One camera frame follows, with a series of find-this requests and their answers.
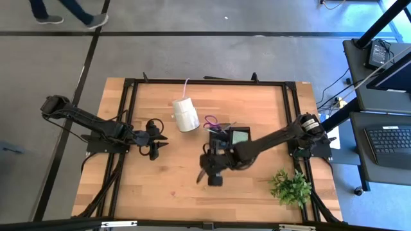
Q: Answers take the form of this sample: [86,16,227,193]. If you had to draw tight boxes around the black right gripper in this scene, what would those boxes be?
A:
[196,135,238,187]

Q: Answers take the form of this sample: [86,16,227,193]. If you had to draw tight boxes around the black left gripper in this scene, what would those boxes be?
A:
[130,119,170,162]

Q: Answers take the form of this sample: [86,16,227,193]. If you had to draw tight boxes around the purple-handled scissors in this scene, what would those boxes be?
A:
[202,115,223,133]

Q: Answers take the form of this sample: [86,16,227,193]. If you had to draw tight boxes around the grey pencil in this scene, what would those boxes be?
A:
[222,121,238,133]

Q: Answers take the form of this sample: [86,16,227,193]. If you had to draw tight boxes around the black mesh desk organizer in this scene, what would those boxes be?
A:
[209,123,253,152]

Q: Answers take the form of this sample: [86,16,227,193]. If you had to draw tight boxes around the white cylindrical desk lamp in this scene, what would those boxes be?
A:
[171,96,201,133]

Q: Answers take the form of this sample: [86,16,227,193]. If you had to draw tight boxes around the green potted plant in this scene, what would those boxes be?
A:
[268,169,313,210]

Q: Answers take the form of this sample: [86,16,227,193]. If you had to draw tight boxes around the white paper sheet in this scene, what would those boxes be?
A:
[326,125,342,150]

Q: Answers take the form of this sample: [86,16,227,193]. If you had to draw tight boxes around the person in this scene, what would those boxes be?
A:
[28,0,110,31]

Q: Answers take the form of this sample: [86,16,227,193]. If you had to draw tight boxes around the grey side desk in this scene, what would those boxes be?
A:
[342,37,411,116]

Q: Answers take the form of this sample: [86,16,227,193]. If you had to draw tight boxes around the grey keyboard desk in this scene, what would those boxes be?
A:
[349,111,411,187]

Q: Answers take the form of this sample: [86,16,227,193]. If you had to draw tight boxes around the black keyboard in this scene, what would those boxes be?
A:
[363,125,411,171]

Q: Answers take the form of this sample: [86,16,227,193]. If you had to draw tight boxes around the black electronics box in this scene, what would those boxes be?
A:
[365,39,392,70]

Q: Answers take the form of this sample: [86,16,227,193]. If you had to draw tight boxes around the black monitor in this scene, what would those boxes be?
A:
[365,47,411,94]

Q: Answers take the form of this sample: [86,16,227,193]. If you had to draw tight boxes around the white lamp cable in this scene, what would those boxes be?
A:
[181,78,191,99]

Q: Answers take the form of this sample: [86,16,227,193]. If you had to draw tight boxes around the black table frame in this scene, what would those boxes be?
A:
[72,71,344,225]

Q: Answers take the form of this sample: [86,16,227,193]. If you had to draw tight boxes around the black camera rig bar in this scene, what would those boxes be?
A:
[0,217,411,231]

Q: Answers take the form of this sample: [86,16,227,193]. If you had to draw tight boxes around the black column post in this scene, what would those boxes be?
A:
[352,0,411,49]

